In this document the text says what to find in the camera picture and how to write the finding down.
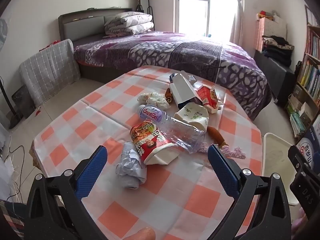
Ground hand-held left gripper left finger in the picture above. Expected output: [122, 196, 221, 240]
[24, 145, 108, 240]

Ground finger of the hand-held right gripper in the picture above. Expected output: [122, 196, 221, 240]
[287, 145, 320, 221]

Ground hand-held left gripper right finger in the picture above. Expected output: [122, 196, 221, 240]
[207, 144, 293, 240]

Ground brown sausage piece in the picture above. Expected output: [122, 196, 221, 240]
[207, 126, 229, 148]

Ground grey paper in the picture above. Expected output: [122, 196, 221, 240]
[115, 141, 148, 190]

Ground white plastic bin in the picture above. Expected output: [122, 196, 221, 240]
[261, 132, 300, 207]

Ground white paper bowl green print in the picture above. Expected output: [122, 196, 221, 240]
[174, 102, 209, 132]

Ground red white noodle cup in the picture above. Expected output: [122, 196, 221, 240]
[129, 120, 179, 165]

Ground crushed clear plastic bottle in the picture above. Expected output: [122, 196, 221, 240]
[139, 104, 206, 154]

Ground white tissue wad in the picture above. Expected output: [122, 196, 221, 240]
[137, 92, 170, 110]

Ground person's left hand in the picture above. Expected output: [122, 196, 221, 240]
[124, 227, 157, 240]

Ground blue white cardboard carton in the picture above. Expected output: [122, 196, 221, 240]
[296, 116, 320, 170]

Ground orange white checked tablecloth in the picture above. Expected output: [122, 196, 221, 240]
[29, 65, 263, 240]

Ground red snack wrapper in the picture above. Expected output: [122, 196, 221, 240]
[197, 85, 223, 114]

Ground white carton box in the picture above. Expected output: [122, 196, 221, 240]
[169, 71, 203, 110]

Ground plaid cloth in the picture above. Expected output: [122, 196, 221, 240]
[0, 200, 28, 240]

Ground black flat panel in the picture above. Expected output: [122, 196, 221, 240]
[11, 84, 36, 120]

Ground black storage bench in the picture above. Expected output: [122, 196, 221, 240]
[254, 50, 295, 105]

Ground wooden bookshelf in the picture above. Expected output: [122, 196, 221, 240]
[285, 5, 320, 140]

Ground grey checked cloth cover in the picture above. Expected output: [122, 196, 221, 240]
[19, 39, 81, 105]

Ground row of books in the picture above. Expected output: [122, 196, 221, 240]
[297, 25, 320, 95]

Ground pile of dark clothes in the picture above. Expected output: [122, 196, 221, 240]
[261, 35, 295, 67]

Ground red cloth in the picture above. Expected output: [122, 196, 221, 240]
[40, 40, 62, 52]

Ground bed with purple blanket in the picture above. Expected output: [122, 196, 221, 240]
[72, 31, 273, 120]

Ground dark wooden headboard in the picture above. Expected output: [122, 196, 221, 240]
[58, 8, 133, 48]

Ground pink drawer cabinet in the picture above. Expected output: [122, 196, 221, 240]
[254, 14, 288, 53]

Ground folded floral quilts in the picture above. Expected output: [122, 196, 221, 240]
[104, 12, 155, 37]

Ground light curtain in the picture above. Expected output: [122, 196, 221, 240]
[231, 0, 250, 48]

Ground window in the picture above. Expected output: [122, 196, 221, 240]
[172, 0, 238, 40]

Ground floor cables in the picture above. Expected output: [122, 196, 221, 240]
[0, 144, 25, 203]

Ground brown bed frame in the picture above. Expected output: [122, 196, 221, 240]
[76, 60, 133, 84]

